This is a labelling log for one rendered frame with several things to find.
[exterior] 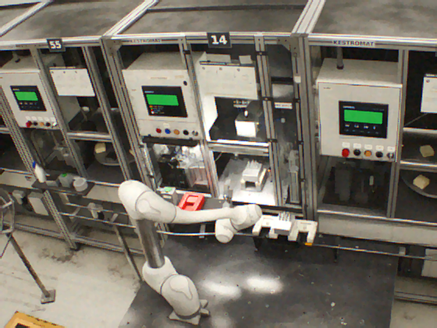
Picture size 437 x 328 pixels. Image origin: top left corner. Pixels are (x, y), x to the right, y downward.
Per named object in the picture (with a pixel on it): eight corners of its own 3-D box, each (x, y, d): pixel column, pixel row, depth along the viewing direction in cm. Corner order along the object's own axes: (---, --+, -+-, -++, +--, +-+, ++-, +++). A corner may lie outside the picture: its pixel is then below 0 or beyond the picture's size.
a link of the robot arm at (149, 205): (180, 205, 230) (163, 194, 238) (154, 198, 216) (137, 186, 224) (169, 229, 231) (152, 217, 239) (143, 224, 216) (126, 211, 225)
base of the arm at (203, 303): (204, 328, 260) (202, 322, 257) (168, 319, 268) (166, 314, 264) (214, 302, 273) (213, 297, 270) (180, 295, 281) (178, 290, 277)
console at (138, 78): (138, 137, 293) (119, 72, 265) (158, 112, 313) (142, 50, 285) (200, 143, 279) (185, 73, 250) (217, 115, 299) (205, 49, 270)
